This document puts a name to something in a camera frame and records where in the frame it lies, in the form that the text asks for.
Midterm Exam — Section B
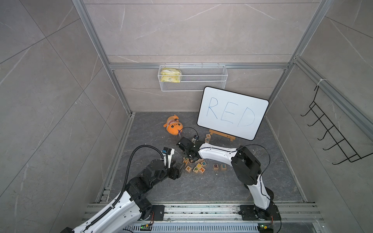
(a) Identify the yellow packet in basket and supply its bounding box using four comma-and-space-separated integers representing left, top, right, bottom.
160, 68, 182, 83

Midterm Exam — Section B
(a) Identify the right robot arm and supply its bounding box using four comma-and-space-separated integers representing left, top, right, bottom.
177, 137, 281, 221

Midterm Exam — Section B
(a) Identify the white wire mesh basket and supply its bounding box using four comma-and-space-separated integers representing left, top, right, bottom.
157, 64, 228, 92

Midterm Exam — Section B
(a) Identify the white whiteboard with RED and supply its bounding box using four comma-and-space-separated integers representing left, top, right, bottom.
197, 87, 269, 141

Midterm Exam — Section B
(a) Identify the metal base rail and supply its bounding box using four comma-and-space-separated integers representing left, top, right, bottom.
83, 203, 324, 233

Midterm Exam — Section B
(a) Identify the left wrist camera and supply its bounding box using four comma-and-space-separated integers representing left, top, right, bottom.
162, 147, 175, 169

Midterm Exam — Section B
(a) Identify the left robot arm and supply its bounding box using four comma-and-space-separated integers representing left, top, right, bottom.
62, 145, 185, 233

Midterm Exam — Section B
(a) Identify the wooden easel stand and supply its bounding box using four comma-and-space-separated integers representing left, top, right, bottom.
209, 129, 236, 142

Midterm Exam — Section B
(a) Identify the black wall hook rack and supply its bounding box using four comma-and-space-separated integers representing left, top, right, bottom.
300, 86, 373, 166

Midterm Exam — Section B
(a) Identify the orange plush fish toy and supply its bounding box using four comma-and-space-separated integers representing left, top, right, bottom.
163, 115, 184, 136

